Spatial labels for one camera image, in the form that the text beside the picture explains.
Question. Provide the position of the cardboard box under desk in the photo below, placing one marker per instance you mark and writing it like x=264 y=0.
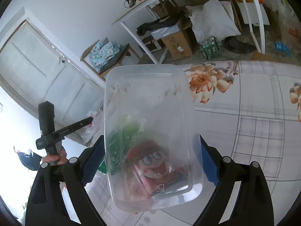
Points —
x=180 y=44

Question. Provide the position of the wooden chair with cushion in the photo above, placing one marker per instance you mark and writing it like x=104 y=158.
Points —
x=125 y=51

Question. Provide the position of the person's left hand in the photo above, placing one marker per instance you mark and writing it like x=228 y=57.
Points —
x=61 y=158

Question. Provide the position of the floral cushion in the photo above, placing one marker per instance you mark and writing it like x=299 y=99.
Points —
x=102 y=53

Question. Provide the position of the floral plaid tablecloth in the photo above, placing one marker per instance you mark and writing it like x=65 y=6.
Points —
x=254 y=120

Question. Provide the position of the clear plastic food container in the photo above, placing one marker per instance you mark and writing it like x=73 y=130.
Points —
x=161 y=95

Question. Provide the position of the green plastic bottle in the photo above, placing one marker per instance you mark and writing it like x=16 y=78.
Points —
x=122 y=138

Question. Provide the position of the blue plastic bag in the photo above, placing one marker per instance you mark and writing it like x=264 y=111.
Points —
x=30 y=160

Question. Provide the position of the white door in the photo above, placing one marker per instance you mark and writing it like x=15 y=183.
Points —
x=32 y=72

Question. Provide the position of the pink plastic bag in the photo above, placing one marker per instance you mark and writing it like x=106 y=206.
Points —
x=92 y=132

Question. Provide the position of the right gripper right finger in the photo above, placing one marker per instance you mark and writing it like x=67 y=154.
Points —
x=253 y=205

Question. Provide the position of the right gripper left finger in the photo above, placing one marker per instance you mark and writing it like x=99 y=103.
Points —
x=45 y=205

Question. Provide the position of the green drink can pack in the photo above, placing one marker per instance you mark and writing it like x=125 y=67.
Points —
x=210 y=47

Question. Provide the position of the red drink can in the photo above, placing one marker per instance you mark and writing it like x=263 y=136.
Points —
x=150 y=171

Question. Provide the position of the white pillow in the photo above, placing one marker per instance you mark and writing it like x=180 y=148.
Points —
x=214 y=18

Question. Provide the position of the black garment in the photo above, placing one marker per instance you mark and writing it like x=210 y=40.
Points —
x=166 y=21

